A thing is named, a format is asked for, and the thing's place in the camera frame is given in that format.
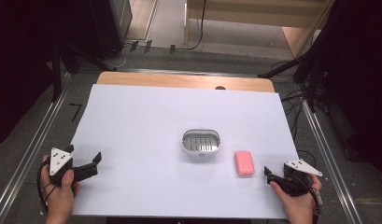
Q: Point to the black curtain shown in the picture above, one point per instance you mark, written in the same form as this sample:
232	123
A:
363	77
23	62

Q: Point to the light wooden frame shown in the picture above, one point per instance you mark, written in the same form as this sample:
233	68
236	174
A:
241	14

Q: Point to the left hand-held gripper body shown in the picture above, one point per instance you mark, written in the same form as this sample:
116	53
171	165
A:
59	161

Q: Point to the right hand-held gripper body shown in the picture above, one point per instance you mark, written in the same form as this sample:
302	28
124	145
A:
304	168

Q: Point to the black metal stand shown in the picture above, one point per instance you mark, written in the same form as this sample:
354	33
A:
282	69
57	77

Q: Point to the wooden table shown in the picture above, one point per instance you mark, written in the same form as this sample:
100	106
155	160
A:
179	80

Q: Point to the metal floor rail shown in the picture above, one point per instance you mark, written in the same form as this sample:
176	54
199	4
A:
328	161
33	146

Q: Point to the person's left hand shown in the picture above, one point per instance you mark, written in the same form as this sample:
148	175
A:
59	194

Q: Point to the white paper sheet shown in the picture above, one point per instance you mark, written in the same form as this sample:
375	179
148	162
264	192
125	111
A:
166	149

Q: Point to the pink soap bar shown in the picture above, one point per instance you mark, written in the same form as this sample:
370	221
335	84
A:
244	163

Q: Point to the person's right hand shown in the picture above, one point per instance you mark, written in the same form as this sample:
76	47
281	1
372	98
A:
299	203

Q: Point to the black cabinet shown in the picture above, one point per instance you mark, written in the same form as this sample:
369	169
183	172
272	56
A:
107	28

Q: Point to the metal soap dish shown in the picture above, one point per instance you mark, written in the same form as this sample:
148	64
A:
201	141

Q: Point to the black tape piece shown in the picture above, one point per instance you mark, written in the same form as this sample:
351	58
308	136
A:
134	46
172	49
148	46

